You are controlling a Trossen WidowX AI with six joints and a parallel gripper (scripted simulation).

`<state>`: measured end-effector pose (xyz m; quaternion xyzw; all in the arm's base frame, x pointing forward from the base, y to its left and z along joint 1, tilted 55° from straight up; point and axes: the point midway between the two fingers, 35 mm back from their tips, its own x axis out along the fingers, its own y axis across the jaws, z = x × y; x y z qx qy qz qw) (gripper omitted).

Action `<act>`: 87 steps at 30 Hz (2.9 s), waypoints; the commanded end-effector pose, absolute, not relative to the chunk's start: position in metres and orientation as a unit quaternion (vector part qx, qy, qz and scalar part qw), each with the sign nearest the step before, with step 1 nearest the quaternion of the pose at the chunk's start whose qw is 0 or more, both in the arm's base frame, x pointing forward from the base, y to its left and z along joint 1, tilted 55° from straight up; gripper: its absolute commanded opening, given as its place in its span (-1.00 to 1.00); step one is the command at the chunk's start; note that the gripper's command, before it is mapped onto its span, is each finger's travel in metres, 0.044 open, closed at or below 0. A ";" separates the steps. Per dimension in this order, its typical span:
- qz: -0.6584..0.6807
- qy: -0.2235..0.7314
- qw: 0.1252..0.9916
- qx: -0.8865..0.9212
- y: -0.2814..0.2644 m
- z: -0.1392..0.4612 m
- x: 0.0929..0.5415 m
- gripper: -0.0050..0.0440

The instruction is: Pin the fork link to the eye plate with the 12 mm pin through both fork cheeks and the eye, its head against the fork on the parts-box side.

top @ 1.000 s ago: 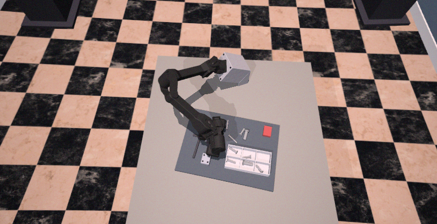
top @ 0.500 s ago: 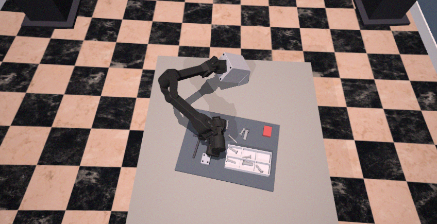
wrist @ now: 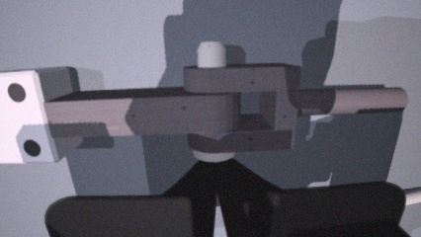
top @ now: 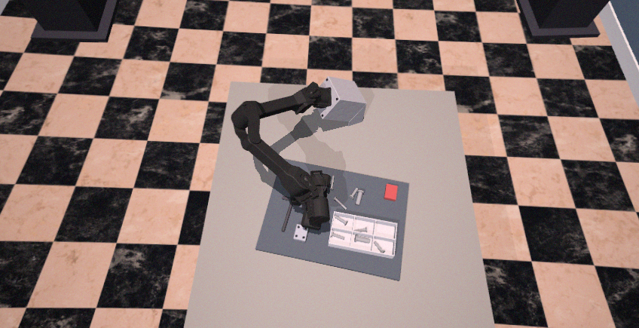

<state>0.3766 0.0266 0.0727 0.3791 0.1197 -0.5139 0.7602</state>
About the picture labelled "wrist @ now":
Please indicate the grey flat bar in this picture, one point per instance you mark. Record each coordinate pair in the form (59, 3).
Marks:
(142, 111)

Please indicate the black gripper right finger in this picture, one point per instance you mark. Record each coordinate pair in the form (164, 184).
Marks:
(249, 210)

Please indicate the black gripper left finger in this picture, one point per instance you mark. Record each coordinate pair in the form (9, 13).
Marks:
(141, 216)

